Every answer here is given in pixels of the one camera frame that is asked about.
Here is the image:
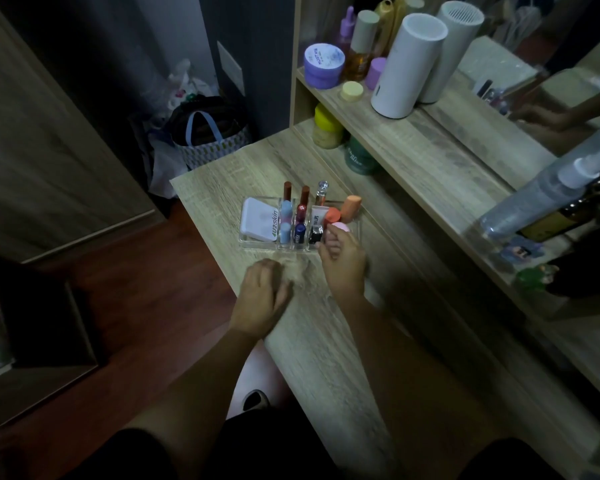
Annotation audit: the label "yellow lotion bottle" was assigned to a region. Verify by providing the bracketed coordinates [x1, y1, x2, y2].
[374, 0, 397, 56]

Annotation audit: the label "green jar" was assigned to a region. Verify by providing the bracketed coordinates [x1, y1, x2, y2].
[344, 137, 382, 176]

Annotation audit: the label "white plain cylinder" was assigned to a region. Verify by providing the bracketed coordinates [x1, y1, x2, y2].
[370, 13, 449, 120]

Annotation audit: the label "wooden vanity shelf unit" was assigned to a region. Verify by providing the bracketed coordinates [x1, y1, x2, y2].
[289, 0, 600, 413]

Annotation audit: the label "white wall switch plate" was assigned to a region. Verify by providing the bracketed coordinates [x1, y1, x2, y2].
[216, 41, 246, 96]

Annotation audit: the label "dark storage box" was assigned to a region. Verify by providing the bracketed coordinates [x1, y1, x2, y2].
[0, 249, 102, 383]

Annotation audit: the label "black and white slipper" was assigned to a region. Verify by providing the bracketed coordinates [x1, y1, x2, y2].
[241, 389, 272, 413]

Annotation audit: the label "person's right forearm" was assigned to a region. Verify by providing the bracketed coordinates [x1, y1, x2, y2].
[337, 290, 511, 445]

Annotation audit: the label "purple dropper bottle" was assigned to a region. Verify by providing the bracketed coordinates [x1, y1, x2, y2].
[337, 6, 357, 51]

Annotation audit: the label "person's left hand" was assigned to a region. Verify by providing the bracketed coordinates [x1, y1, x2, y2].
[229, 258, 294, 340]

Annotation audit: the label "person's left forearm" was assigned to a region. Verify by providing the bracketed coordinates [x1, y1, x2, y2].
[122, 325, 268, 445]

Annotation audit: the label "white compact case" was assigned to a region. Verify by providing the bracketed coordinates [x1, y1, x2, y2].
[240, 197, 281, 242]

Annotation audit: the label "clear spray bottle white pump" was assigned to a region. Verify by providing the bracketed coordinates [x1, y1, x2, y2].
[479, 144, 600, 241]

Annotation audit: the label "orange makeup sponge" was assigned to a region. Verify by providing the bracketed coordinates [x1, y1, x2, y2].
[339, 194, 364, 223]

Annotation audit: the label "person's black clothing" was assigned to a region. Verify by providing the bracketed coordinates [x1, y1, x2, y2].
[62, 407, 568, 480]

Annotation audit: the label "purple cream jar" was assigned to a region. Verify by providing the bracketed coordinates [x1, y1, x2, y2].
[303, 43, 346, 90]

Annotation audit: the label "person's right hand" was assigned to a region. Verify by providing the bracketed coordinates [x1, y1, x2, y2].
[317, 229, 369, 301]

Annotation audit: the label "white cylinder with vented top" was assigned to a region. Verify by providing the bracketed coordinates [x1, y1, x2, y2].
[419, 0, 486, 104]

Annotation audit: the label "small green bottle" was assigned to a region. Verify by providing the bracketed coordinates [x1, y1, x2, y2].
[514, 264, 561, 296]

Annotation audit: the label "patterned tote bag blue handles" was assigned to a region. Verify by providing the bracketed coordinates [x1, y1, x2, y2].
[171, 96, 252, 171]

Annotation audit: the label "small purple jar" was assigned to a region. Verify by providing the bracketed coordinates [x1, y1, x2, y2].
[364, 57, 389, 91]

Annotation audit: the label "clear acrylic organizer tray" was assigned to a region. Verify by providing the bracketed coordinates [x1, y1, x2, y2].
[238, 194, 364, 253]

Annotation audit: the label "amber bottle with beige cap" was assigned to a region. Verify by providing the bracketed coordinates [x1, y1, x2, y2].
[343, 10, 380, 82]

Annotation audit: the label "vanity mirror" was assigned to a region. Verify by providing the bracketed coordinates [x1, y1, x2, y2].
[420, 0, 600, 195]

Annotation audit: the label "small blue packet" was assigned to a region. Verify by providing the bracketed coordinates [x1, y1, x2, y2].
[500, 237, 547, 261]

